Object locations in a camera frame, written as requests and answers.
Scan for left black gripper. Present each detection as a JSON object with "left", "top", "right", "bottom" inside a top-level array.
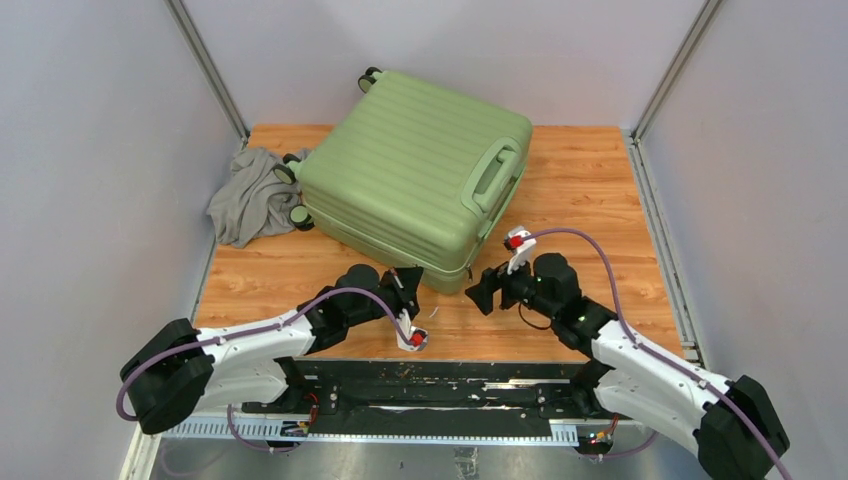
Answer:
[{"left": 346, "top": 264, "right": 423, "bottom": 327}]

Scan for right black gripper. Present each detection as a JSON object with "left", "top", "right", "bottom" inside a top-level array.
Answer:
[{"left": 465, "top": 249, "right": 559, "bottom": 321}]

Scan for green suitcase blue lining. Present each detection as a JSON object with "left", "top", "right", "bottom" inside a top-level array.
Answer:
[{"left": 296, "top": 70, "right": 534, "bottom": 295}]

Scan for green suitcase wheel front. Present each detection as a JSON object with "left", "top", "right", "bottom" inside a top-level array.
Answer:
[{"left": 288, "top": 205, "right": 315, "bottom": 231}]

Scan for green suitcase wheel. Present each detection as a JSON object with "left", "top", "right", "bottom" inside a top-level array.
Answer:
[
  {"left": 357, "top": 67, "right": 383, "bottom": 94},
  {"left": 271, "top": 153, "right": 301, "bottom": 185},
  {"left": 288, "top": 205, "right": 315, "bottom": 231}
]

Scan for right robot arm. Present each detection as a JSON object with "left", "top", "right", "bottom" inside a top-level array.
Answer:
[{"left": 465, "top": 253, "right": 790, "bottom": 479}]

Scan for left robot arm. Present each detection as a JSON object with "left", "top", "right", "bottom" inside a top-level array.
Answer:
[{"left": 115, "top": 264, "right": 428, "bottom": 435}]

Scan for green suitcase wheel middle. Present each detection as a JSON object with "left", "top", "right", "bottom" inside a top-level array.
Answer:
[{"left": 271, "top": 153, "right": 301, "bottom": 185}]

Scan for crumpled grey-green cloth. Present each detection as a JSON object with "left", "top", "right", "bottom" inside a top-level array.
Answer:
[{"left": 206, "top": 147, "right": 301, "bottom": 248}]

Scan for green suitcase wheel rear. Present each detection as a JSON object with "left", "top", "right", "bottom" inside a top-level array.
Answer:
[{"left": 357, "top": 67, "right": 383, "bottom": 94}]

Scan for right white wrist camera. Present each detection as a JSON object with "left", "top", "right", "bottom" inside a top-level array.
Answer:
[{"left": 504, "top": 225, "right": 537, "bottom": 275}]

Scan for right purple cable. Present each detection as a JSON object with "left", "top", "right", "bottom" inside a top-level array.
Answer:
[{"left": 506, "top": 227, "right": 796, "bottom": 480}]

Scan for purple cable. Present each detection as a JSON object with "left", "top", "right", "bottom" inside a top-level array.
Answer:
[
  {"left": 506, "top": 227, "right": 796, "bottom": 480},
  {"left": 115, "top": 286, "right": 425, "bottom": 454}
]

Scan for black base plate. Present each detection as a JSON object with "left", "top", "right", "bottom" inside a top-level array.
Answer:
[{"left": 239, "top": 359, "right": 613, "bottom": 437}]

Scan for aluminium frame rail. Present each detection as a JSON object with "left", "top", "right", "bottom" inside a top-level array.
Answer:
[{"left": 119, "top": 370, "right": 763, "bottom": 480}]

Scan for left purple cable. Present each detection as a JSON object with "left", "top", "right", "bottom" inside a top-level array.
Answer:
[{"left": 115, "top": 286, "right": 425, "bottom": 454}]

